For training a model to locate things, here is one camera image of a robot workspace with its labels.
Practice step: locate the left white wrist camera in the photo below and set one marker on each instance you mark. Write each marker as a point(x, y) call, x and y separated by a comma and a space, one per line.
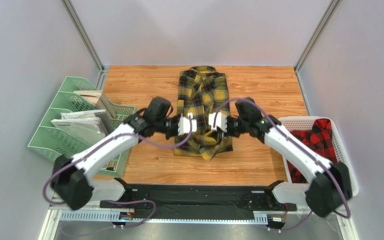
point(187, 124)

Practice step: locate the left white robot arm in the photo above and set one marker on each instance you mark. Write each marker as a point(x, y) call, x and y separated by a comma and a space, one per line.
point(72, 178)

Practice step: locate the yellow plaid long sleeve shirt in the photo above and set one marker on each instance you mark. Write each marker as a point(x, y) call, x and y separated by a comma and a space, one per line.
point(201, 91)

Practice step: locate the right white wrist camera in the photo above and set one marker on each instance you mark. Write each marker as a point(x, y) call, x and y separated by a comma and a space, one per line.
point(217, 121)

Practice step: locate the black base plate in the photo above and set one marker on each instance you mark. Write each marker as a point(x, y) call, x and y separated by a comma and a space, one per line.
point(201, 202)

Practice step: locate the book in file rack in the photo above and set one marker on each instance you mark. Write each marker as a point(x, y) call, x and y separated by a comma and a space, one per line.
point(98, 99)

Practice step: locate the papers in file rack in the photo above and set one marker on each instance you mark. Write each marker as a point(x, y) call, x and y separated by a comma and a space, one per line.
point(89, 126)

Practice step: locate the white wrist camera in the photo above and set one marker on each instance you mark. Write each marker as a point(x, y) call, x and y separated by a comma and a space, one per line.
point(187, 124)
point(217, 121)

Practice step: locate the red plaid long sleeve shirt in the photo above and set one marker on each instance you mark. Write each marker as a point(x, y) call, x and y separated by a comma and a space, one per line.
point(319, 138)

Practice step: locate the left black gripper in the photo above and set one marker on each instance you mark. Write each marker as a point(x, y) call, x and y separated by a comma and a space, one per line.
point(176, 118)

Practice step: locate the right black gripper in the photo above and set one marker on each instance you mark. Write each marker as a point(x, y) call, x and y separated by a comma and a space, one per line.
point(231, 126)

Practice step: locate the aluminium frame rail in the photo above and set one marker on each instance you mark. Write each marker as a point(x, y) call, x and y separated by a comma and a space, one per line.
point(102, 220)

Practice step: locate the white plastic basket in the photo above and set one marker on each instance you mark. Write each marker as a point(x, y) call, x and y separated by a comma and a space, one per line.
point(293, 123)

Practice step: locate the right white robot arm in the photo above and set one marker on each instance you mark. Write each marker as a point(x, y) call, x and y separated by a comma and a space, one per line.
point(329, 185)

